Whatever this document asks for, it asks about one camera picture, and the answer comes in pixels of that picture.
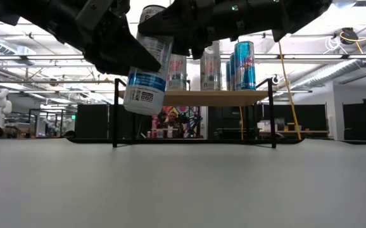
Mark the wooden shelf black frame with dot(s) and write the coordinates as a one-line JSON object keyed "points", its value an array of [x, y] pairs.
{"points": [[272, 126]]}

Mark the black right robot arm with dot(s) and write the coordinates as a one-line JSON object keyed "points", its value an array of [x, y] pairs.
{"points": [[303, 12]]}

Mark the black partition panel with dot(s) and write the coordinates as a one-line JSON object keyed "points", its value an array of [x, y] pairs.
{"points": [[309, 117], [91, 122], [357, 122]]}

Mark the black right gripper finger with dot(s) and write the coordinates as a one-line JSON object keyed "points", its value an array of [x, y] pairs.
{"points": [[173, 20], [195, 46]]}

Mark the person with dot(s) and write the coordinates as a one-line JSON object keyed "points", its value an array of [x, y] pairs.
{"points": [[171, 122]]}

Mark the long wooden workbench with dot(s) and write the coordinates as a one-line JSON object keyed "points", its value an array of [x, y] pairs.
{"points": [[312, 131]]}

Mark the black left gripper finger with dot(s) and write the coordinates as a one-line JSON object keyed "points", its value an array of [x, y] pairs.
{"points": [[123, 57]]}

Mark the black background cabinet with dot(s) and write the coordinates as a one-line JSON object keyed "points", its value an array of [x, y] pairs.
{"points": [[227, 117]]}

